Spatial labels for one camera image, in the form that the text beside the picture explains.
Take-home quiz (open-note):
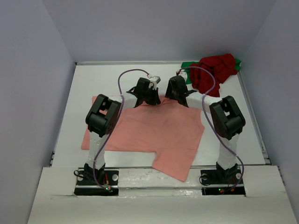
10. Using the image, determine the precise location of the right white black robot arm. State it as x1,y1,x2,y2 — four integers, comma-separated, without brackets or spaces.
165,75,246,185

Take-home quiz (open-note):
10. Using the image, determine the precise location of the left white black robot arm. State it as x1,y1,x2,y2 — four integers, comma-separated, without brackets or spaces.
84,76,161,185

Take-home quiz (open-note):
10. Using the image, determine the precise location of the green t shirt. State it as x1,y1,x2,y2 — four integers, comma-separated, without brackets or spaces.
181,56,241,84

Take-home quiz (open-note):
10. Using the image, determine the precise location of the red t shirt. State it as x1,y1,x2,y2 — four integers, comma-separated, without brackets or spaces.
189,54,235,97

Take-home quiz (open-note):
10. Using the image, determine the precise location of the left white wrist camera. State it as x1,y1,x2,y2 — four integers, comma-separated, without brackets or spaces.
147,74,161,84

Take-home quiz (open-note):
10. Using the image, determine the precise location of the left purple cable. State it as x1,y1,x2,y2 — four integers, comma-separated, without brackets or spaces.
92,69,151,187

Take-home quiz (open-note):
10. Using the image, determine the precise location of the purple cable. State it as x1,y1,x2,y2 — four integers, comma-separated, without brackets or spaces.
175,66,245,193
92,69,151,187

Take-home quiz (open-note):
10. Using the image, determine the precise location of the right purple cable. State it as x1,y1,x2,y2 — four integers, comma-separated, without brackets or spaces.
175,66,245,193

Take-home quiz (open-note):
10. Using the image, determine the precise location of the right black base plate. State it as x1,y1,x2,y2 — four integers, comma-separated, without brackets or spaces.
199,169,246,196

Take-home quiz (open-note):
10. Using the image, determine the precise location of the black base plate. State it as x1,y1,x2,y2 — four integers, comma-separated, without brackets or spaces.
199,169,246,196
73,169,119,196

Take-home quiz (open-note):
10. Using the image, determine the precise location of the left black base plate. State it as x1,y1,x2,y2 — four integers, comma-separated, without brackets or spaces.
73,169,119,196

